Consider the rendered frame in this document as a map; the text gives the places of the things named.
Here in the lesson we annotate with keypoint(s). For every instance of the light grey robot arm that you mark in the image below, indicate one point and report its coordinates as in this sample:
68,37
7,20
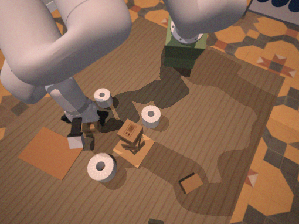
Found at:
33,59

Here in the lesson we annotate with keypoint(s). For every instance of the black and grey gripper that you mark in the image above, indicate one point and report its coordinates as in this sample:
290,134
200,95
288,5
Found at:
89,115

